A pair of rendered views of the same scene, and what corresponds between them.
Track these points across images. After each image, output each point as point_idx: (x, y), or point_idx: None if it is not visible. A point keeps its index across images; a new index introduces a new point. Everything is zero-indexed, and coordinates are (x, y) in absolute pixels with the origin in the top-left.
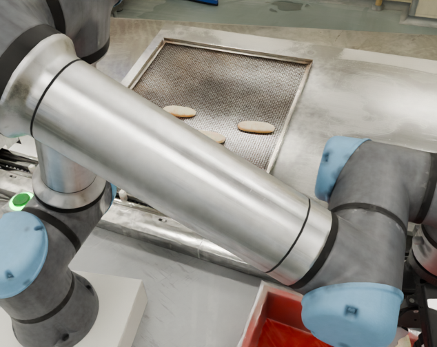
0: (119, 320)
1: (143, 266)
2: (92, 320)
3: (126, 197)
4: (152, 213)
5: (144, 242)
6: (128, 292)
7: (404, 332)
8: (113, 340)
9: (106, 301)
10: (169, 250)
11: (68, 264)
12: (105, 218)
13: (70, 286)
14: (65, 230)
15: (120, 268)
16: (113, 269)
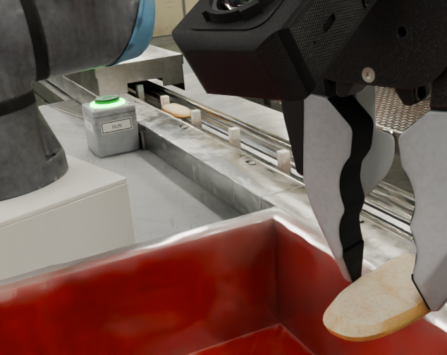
0: (46, 201)
1: (178, 213)
2: (17, 184)
3: (238, 144)
4: (247, 155)
5: (211, 195)
6: (94, 182)
7: (340, 127)
8: (13, 213)
9: (60, 184)
10: (233, 210)
11: (15, 62)
12: (181, 146)
13: (5, 101)
14: (27, 3)
15: (147, 206)
16: (138, 204)
